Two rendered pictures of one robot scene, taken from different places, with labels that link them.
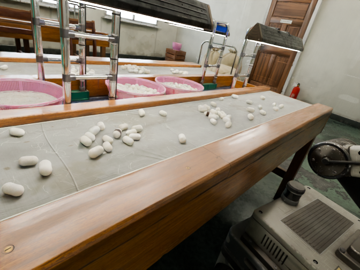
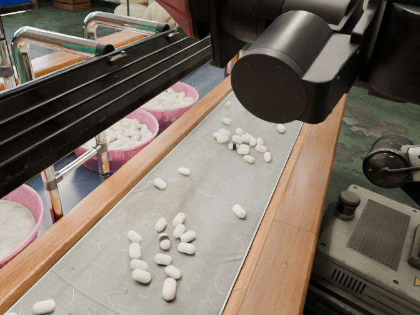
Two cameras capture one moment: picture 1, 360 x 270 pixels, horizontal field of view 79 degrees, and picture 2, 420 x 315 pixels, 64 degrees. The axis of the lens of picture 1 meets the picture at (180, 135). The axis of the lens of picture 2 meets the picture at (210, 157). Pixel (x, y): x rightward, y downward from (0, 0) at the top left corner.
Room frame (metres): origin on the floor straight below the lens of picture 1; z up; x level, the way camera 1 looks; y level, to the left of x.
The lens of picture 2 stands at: (0.06, 0.25, 1.25)
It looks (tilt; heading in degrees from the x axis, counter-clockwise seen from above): 33 degrees down; 340
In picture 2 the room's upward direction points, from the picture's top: 6 degrees clockwise
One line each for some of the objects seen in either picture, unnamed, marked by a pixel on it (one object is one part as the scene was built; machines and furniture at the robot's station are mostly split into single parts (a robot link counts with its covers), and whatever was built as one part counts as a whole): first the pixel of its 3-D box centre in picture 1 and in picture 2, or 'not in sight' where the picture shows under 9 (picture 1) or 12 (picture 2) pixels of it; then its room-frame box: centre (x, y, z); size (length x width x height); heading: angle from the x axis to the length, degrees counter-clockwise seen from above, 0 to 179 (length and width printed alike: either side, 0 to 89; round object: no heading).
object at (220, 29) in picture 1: (202, 24); not in sight; (1.67, 0.01, 1.08); 0.62 x 0.08 x 0.07; 140
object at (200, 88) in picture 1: (178, 91); (160, 105); (1.17, 0.06, 0.72); 0.27 x 0.27 x 0.10
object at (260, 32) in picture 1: (280, 39); not in sight; (1.32, -0.42, 1.08); 0.62 x 0.08 x 0.07; 140
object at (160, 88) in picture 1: (135, 94); (112, 139); (0.95, 0.24, 0.72); 0.27 x 0.27 x 0.10
